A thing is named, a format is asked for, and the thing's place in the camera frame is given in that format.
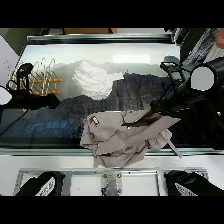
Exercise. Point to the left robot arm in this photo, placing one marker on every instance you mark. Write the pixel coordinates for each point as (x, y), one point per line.
(20, 100)

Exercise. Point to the grey shirt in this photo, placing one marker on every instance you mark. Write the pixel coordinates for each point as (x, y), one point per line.
(116, 140)

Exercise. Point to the silver frame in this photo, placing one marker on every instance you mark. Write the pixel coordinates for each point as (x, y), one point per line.
(112, 181)

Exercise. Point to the brown clothes hanger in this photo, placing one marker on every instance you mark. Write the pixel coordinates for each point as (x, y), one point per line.
(46, 81)
(46, 92)

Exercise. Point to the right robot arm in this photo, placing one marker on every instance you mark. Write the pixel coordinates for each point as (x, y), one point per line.
(213, 71)

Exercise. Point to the white garment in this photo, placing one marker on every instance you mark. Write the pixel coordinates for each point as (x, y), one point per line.
(95, 80)

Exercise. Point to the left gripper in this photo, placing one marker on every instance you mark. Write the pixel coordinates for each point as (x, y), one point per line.
(46, 101)

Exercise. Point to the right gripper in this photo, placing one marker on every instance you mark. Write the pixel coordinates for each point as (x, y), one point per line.
(165, 106)

